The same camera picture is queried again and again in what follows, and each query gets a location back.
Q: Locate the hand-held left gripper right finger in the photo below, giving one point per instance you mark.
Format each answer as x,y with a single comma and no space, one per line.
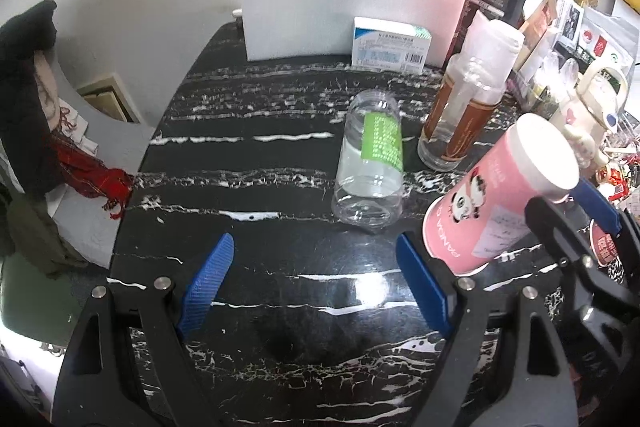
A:
424,288

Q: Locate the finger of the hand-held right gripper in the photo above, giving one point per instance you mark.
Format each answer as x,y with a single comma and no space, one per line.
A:
555,227
596,203

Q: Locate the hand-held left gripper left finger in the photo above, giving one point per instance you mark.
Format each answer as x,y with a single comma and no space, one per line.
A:
209,278

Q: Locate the pink panda paper cup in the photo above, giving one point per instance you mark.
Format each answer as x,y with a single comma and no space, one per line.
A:
492,202

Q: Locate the pile of snack packets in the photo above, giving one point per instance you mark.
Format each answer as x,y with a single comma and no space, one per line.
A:
622,177

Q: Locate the red printed packet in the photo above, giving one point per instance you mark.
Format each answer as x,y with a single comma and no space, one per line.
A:
606,249

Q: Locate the clear jar with green label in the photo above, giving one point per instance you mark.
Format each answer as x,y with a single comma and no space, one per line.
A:
372,159

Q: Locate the clear bottle with brown label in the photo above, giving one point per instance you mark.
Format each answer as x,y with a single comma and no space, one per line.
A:
462,107

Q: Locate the red fringed scarf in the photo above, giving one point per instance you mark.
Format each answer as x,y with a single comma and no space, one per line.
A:
87,169

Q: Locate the white printed packets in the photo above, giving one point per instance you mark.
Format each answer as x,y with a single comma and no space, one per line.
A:
607,39

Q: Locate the olive green cloth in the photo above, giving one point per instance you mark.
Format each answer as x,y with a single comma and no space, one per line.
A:
35,232

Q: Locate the beige framed panel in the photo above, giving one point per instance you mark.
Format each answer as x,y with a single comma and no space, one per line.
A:
107,99

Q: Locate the white and blue medicine box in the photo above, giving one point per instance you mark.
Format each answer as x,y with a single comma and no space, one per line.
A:
390,47

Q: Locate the dark hanging coat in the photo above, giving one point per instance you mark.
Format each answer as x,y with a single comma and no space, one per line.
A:
22,97

